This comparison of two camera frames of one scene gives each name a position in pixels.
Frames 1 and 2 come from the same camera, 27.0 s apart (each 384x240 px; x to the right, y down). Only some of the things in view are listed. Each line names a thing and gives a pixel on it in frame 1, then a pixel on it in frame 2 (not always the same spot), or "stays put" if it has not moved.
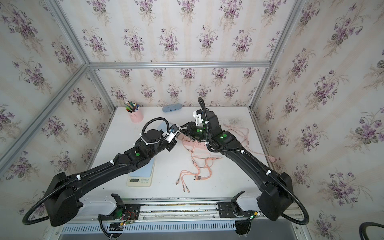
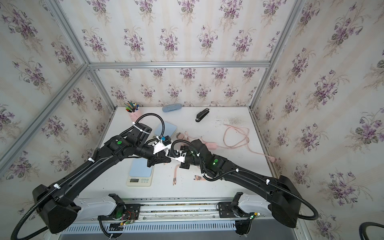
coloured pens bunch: [131, 107] stays put
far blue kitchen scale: [163, 126] stays put
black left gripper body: [163, 144] → [146, 152]
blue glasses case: [171, 107] stays put
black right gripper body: [196, 132] → [190, 160]
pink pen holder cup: [136, 116] stays put
